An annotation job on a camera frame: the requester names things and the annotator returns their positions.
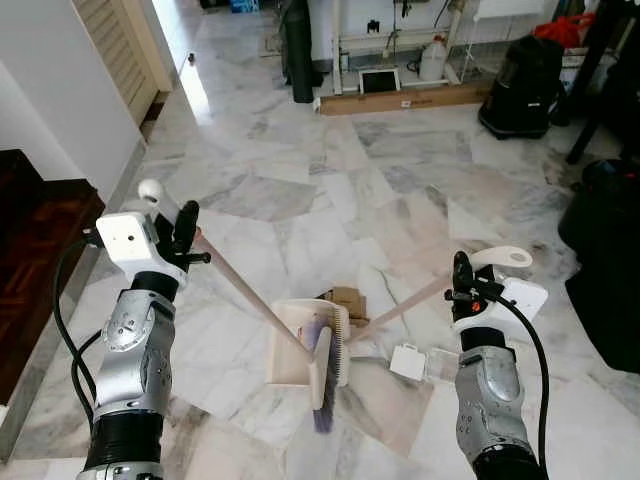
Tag cream long handled dustpan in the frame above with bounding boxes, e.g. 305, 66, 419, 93
266, 245, 534, 389

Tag wooden handled broom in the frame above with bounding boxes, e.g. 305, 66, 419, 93
137, 178, 353, 434

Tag clear plastic wrapper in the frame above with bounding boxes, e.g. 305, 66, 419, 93
425, 347, 461, 383

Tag small white box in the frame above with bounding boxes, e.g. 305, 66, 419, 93
389, 343, 428, 382

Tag brown cardboard piece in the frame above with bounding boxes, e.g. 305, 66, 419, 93
318, 286, 370, 328

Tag large black bag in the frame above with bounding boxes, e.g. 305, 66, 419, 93
557, 158, 640, 374

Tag long flat cardboard box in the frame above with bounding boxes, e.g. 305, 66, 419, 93
317, 79, 494, 117

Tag louvered wooden door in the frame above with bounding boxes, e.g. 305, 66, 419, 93
72, 0, 178, 127

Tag white framed tablet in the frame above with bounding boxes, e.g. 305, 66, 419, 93
358, 68, 403, 96

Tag black upright cylinder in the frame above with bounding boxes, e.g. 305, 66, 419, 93
279, 0, 324, 105

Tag white plastic jug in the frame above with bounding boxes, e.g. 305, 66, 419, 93
418, 35, 449, 83

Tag white metal rack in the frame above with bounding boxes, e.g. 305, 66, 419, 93
330, 0, 501, 93

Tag red bag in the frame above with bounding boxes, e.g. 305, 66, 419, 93
533, 12, 598, 49

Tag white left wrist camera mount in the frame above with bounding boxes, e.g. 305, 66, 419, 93
96, 211, 191, 288

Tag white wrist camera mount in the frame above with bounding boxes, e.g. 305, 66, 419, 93
96, 211, 191, 288
455, 278, 550, 338

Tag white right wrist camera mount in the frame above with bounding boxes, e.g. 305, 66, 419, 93
455, 278, 550, 338

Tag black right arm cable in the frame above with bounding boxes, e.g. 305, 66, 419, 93
495, 295, 551, 471

